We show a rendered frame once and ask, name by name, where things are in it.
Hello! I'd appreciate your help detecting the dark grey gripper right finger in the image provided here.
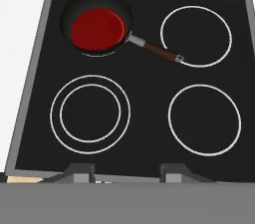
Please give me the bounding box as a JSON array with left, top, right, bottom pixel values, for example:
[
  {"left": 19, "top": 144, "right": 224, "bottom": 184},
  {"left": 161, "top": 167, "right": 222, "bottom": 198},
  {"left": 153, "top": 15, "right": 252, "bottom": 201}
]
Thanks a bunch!
[{"left": 158, "top": 162, "right": 217, "bottom": 184}]

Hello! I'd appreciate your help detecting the light wooden cupboard front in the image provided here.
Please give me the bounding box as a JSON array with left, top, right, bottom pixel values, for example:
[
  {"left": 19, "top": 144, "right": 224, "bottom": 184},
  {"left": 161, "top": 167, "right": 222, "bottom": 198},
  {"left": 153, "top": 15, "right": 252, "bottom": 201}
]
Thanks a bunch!
[{"left": 6, "top": 175, "right": 46, "bottom": 184}]

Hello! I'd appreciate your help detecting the black glass hob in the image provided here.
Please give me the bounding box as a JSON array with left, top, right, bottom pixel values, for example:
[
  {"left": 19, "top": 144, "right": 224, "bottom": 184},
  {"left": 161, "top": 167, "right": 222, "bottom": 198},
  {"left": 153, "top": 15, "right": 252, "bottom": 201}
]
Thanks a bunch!
[{"left": 3, "top": 0, "right": 255, "bottom": 184}]

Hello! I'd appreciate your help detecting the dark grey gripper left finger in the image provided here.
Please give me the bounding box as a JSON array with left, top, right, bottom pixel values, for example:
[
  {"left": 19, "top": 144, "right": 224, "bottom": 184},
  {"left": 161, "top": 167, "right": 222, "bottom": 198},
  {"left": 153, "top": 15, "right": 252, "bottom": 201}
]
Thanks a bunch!
[{"left": 42, "top": 162, "right": 97, "bottom": 184}]

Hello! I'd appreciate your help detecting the black frying pan red inside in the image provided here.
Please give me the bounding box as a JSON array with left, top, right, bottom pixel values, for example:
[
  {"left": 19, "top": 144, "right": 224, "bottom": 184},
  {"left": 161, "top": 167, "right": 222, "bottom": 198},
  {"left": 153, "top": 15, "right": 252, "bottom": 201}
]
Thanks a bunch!
[{"left": 59, "top": 0, "right": 184, "bottom": 64}]

